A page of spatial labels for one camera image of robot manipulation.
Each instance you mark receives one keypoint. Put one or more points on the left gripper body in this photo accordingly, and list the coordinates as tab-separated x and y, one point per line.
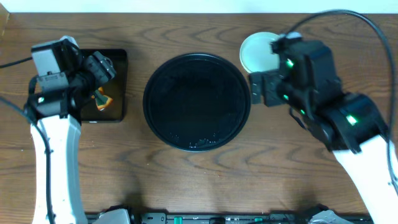
101	66

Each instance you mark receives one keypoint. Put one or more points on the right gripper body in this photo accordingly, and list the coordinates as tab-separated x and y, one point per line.
280	92

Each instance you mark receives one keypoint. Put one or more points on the green yellow sponge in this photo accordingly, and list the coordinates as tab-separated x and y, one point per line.
102	100

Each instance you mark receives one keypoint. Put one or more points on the light green plate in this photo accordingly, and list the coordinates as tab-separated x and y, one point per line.
256	53

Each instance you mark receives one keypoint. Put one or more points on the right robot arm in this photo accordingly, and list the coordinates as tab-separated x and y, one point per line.
348	124

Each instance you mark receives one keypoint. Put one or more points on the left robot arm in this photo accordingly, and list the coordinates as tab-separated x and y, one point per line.
56	130

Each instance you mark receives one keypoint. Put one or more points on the black rectangular water tray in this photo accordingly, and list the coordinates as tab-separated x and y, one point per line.
115	89

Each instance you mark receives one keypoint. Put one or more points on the round black tray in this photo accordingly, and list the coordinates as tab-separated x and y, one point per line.
196	102

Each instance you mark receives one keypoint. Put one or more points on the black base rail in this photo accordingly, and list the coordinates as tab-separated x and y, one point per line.
274	218

